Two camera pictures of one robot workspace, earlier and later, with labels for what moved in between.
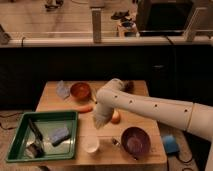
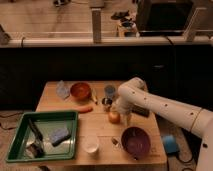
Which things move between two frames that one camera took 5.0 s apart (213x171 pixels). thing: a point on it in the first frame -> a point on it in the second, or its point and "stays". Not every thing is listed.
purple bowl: (136, 142) stays
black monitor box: (163, 17) stays
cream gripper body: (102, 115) -> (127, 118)
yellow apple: (116, 118) stays
